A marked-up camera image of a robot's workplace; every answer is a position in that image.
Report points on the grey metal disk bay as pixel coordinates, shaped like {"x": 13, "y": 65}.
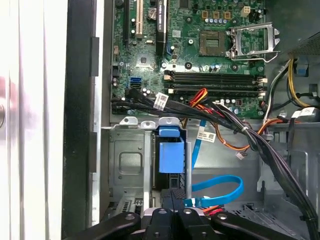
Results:
{"x": 127, "y": 150}

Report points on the CPU socket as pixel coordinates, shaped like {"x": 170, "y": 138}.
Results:
{"x": 212, "y": 42}

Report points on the metal socket cover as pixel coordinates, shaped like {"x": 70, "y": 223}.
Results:
{"x": 269, "y": 27}

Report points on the black expansion slot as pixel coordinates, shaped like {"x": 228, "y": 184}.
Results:
{"x": 126, "y": 22}

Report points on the grey power supply unit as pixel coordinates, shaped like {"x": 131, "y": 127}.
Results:
{"x": 295, "y": 22}

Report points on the black RAM slot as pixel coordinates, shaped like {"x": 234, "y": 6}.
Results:
{"x": 215, "y": 89}
{"x": 212, "y": 76}

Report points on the black PC case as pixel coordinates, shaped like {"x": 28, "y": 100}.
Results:
{"x": 77, "y": 100}

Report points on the person's hand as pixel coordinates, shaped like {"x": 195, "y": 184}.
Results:
{"x": 12, "y": 107}

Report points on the white expansion slot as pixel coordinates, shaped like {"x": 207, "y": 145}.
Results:
{"x": 139, "y": 20}

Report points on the green motherboard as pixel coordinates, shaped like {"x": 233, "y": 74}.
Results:
{"x": 180, "y": 25}

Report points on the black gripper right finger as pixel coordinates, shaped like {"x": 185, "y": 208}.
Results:
{"x": 192, "y": 225}

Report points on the black graphics card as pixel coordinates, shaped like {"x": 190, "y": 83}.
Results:
{"x": 162, "y": 25}

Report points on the metal locking lever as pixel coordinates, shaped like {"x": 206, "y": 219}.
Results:
{"x": 250, "y": 59}

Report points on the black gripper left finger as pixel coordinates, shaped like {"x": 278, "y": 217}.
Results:
{"x": 160, "y": 225}

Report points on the grey metal drive cage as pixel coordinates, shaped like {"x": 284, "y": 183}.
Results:
{"x": 300, "y": 155}

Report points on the silver coin battery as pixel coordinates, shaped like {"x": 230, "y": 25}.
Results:
{"x": 153, "y": 13}

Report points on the hard disk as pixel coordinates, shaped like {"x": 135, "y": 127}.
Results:
{"x": 171, "y": 157}

